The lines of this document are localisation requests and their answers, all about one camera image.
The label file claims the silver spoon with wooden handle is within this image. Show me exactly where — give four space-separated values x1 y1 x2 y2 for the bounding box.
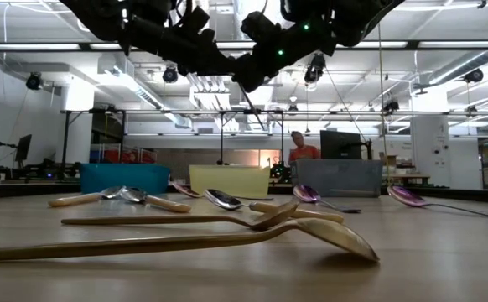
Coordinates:
120 186 193 214
204 188 345 225
47 185 123 209

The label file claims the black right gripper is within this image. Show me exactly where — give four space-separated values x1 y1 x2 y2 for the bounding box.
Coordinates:
231 16 338 92

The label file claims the silver ventilation duct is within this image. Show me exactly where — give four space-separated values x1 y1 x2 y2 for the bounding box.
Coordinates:
426 49 488 87

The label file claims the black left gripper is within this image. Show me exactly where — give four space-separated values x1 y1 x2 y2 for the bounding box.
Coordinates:
122 14 237 77

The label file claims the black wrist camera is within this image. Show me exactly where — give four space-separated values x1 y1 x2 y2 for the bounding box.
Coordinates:
179 5 211 34
240 11 279 43

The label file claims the iridescent spoon with teal handle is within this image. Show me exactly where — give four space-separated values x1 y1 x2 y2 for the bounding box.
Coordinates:
170 180 275 201
293 184 362 214
386 185 488 222

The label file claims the black aluminium table frame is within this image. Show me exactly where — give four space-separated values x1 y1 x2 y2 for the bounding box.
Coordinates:
0 183 488 206

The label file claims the yellow plastic bin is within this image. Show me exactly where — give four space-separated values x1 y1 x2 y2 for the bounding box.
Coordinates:
188 164 272 200

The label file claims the grey plastic bin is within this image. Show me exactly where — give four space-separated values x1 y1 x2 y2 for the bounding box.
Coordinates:
293 158 384 199

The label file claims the person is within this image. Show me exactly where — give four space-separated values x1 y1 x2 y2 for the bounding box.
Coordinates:
288 130 323 164

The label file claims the blue plastic bin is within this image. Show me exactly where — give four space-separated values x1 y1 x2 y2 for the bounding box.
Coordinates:
79 162 172 196

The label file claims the ceiling light strip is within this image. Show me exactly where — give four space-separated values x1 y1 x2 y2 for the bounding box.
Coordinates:
418 40 488 49
355 40 408 49
0 43 81 51

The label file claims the black overhead beam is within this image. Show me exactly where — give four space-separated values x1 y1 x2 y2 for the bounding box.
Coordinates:
0 40 488 54

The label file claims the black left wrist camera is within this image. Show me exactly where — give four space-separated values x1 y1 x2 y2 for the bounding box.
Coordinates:
179 5 211 34

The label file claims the white ventilation duct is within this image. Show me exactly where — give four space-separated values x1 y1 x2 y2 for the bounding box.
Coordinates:
96 53 193 129

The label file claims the red storage bin rack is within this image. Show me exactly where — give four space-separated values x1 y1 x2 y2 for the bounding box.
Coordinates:
89 143 158 164

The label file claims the wooden workbench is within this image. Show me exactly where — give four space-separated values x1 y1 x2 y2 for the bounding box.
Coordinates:
388 172 432 188

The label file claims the small black monitor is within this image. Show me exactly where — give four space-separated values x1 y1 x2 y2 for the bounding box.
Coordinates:
15 133 34 163

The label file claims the white ceiling light fixture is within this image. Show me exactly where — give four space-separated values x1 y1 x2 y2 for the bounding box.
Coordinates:
188 71 233 112

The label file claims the cardboard box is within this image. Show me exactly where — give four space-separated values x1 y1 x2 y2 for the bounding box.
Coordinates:
378 151 398 168

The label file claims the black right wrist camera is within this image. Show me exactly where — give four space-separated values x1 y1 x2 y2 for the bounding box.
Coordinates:
240 11 279 43

